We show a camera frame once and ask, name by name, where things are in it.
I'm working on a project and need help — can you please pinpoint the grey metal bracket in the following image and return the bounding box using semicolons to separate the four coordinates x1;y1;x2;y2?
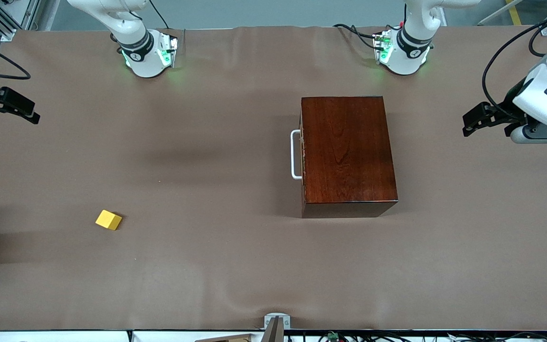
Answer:
263;313;292;342

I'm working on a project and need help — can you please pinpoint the brown table cover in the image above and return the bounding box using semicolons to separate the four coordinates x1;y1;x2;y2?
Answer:
0;26;547;332

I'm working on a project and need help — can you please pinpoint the yellow block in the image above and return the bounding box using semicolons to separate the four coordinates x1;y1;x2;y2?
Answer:
95;209;123;231

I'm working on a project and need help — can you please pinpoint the black base cable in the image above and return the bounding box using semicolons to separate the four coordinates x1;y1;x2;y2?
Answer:
333;23;379;50
148;0;170;29

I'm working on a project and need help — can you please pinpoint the black left base cable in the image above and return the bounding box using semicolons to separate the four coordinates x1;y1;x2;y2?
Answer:
333;23;379;50

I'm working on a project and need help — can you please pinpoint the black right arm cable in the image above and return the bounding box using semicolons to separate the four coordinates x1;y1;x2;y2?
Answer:
0;33;32;80

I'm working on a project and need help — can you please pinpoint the thin grey metal bar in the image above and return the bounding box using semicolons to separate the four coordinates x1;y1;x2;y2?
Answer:
478;0;514;27

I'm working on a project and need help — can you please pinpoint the dark wooden cabinet box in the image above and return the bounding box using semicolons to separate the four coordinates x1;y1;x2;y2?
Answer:
301;96;399;219

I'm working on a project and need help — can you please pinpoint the yellow floor tape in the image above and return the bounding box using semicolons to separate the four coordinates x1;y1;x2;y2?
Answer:
505;0;523;26

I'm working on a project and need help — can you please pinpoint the black right base cable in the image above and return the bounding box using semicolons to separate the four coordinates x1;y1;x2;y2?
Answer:
148;0;170;29

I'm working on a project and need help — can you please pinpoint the wooden drawer with white handle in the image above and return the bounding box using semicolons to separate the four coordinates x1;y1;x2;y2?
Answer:
291;97;306;218

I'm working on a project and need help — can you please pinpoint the upright aluminium extrusion post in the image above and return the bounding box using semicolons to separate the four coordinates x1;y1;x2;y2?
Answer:
19;0;42;30

